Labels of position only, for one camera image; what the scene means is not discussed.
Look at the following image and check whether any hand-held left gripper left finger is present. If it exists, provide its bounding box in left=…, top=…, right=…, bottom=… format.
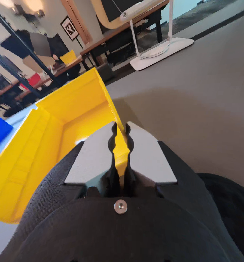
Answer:
left=64, top=121, right=120, bottom=187

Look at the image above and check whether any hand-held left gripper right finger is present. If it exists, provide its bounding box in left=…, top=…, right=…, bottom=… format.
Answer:
left=124, top=121, right=178, bottom=187

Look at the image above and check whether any yellow plastic bin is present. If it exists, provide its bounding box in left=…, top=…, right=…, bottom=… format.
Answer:
left=0, top=67, right=131, bottom=225

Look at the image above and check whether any small black box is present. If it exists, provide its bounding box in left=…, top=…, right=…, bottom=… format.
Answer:
left=97, top=63, right=114, bottom=83

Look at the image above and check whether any red plastic bin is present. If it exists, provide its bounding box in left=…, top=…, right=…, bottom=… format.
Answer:
left=19, top=73, right=42, bottom=91

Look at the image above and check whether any small yellow bin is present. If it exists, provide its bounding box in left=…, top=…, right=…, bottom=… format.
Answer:
left=59, top=50, right=77, bottom=65

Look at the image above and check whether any black board on white stand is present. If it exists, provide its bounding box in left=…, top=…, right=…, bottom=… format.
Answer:
left=90, top=0, right=195, bottom=71

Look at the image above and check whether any black tripod stand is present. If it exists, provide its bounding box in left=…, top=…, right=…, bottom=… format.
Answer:
left=0, top=49, right=43, bottom=99

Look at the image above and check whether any black tilted panel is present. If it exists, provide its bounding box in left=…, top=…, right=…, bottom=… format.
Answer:
left=0, top=30, right=35, bottom=60

